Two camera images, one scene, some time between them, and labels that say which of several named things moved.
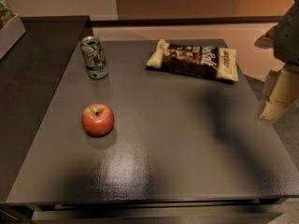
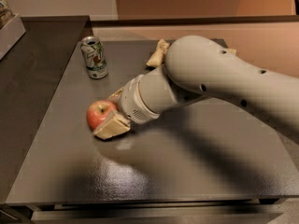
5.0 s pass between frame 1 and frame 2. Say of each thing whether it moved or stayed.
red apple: moved
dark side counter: stayed
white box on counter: stayed
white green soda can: stayed
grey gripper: moved
